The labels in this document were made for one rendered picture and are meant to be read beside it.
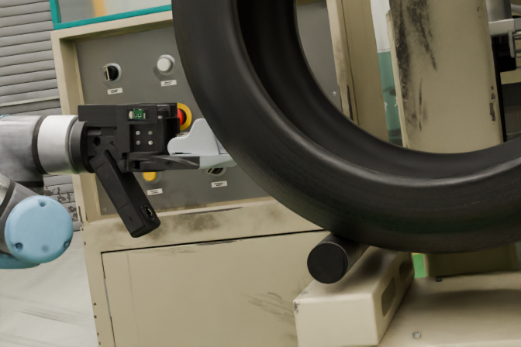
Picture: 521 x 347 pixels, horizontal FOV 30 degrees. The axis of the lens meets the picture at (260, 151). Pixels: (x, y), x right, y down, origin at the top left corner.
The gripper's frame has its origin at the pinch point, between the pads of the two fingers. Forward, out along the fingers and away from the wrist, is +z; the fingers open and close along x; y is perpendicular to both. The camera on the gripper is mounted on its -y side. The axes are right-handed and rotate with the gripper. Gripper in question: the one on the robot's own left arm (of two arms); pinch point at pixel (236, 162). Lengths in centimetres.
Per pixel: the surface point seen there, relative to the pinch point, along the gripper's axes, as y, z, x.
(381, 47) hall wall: 31, -117, 895
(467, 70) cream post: 10.4, 25.5, 27.0
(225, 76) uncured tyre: 10.4, 2.6, -11.7
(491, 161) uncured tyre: -1.3, 29.3, 15.8
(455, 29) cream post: 16.0, 24.0, 27.0
